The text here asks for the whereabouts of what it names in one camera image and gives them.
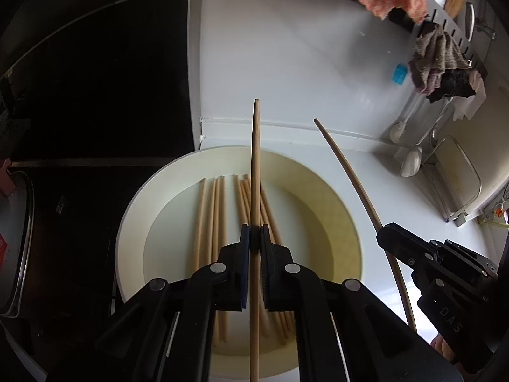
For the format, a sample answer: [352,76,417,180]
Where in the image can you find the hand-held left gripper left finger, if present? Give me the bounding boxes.
[48,224,252,382]

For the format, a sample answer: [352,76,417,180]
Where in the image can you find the bundle of wooden chopsticks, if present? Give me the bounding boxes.
[191,174,297,347]
[313,118,417,333]

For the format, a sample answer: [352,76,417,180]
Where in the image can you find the metal ladle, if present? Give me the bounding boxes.
[427,103,454,148]

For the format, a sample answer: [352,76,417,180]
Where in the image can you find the person's right hand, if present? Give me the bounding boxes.
[429,334,459,365]

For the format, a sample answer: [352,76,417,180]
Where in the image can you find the wooden utensil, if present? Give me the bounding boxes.
[443,0,467,20]

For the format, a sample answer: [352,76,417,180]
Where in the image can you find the wooden chopstick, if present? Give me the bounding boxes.
[249,99,263,382]

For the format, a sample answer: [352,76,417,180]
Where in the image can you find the purple rag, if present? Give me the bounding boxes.
[409,61,446,93]

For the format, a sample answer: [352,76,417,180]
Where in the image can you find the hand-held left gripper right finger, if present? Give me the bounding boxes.
[259,224,464,382]

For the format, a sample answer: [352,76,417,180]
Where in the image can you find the round cream basin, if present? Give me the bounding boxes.
[115,145,363,380]

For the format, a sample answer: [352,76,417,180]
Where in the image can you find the black cloth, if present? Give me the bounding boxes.
[425,69,478,104]

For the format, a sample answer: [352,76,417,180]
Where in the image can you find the white spoon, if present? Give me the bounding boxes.
[389,95,422,144]

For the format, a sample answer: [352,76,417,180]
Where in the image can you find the metal wire rack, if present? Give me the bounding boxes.
[422,135,483,227]

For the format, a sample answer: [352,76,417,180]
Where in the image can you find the white cloth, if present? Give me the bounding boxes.
[451,71,488,120]

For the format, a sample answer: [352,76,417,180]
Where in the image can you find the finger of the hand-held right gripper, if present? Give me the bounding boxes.
[431,239,499,288]
[376,222,439,274]

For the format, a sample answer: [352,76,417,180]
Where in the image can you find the metal utensil handle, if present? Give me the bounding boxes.
[465,2,477,42]

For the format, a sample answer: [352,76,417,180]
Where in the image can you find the beige rag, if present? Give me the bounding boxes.
[411,22,472,74]

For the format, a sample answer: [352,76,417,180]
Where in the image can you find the wall hook rack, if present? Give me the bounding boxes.
[294,0,488,78]

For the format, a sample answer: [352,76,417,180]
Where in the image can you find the metal spatula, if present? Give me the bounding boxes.
[399,99,450,178]

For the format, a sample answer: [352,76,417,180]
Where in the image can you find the cooking pot with red-handled lid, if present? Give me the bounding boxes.
[0,158,36,319]

